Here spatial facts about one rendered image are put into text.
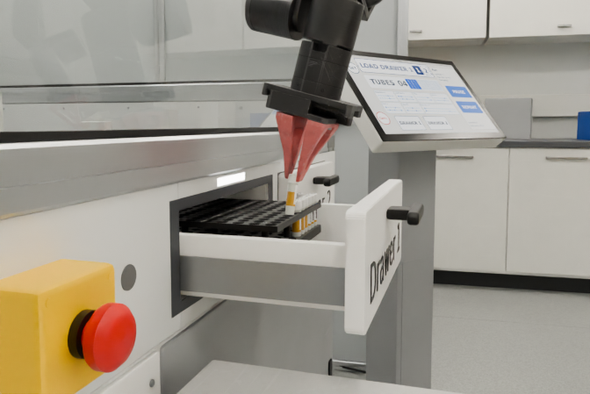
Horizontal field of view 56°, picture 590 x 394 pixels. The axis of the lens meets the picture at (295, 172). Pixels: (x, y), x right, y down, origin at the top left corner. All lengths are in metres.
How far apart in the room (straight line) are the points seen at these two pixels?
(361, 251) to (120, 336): 0.22
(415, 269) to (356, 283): 1.15
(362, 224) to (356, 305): 0.07
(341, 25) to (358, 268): 0.26
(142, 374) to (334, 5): 0.40
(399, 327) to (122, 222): 1.24
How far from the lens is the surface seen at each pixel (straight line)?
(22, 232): 0.39
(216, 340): 0.66
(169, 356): 0.57
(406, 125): 1.42
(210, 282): 0.55
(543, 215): 3.56
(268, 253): 0.52
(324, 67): 0.59
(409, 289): 1.63
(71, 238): 0.42
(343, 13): 0.60
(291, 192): 0.63
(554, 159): 3.53
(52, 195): 0.40
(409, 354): 1.69
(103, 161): 0.44
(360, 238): 0.48
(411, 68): 1.64
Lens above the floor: 1.00
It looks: 5 degrees down
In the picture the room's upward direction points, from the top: straight up
